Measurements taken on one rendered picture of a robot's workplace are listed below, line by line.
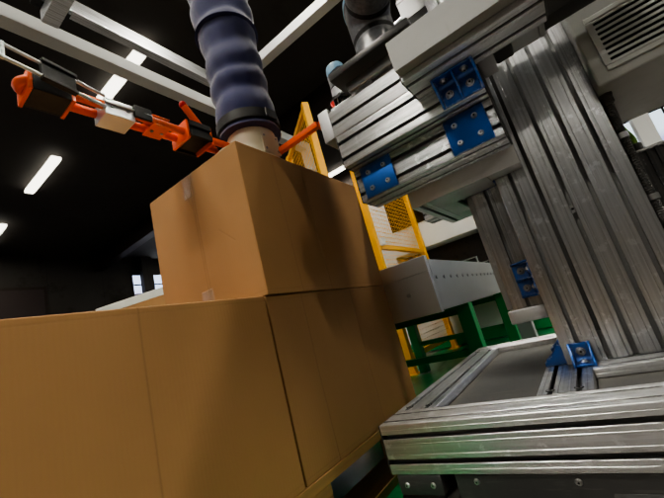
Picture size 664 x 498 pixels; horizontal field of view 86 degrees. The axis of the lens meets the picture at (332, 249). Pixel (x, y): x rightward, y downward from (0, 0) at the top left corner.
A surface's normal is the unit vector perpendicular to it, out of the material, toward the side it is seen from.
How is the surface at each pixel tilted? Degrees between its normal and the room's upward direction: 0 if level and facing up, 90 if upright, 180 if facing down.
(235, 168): 90
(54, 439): 90
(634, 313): 90
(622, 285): 90
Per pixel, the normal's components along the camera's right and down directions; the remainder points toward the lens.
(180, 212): -0.55, -0.05
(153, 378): 0.78, -0.33
